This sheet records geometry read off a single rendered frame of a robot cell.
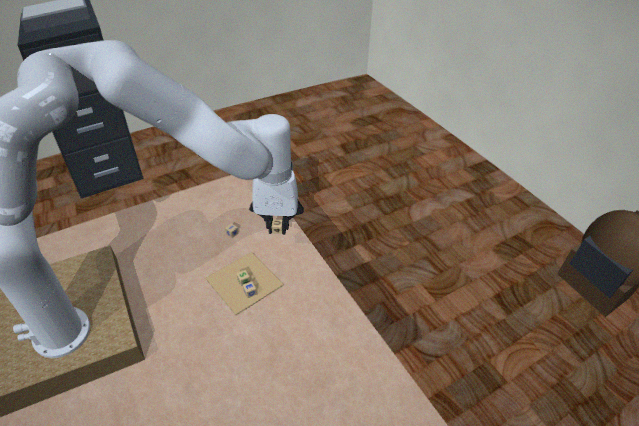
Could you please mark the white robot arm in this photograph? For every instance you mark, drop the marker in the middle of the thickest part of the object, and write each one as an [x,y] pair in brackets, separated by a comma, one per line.
[46,100]

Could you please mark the tan flat mat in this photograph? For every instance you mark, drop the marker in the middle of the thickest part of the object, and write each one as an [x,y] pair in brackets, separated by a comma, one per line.
[226,284]

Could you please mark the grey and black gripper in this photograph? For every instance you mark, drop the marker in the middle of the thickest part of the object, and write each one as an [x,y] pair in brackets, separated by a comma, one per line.
[279,199]

